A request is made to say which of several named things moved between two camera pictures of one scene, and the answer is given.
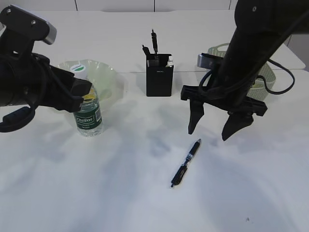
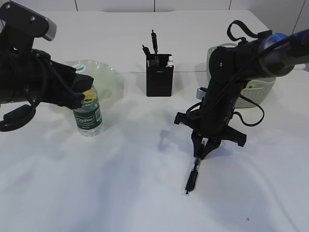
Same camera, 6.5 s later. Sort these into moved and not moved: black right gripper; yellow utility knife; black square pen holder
Moved: black right gripper
Not moved: black square pen holder; yellow utility knife
